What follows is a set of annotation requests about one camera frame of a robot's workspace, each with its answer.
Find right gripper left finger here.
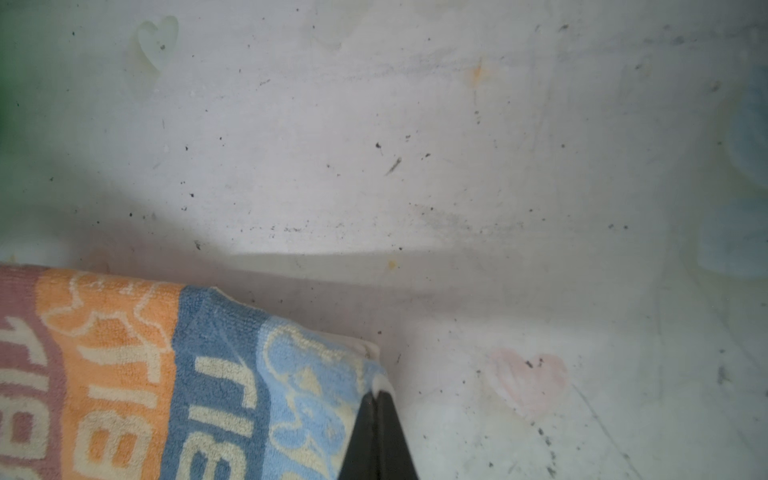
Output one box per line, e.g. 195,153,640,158
338,392,378,480

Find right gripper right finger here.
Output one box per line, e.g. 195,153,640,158
376,391,419,480

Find grey blue towel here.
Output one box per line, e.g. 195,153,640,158
1,265,390,479

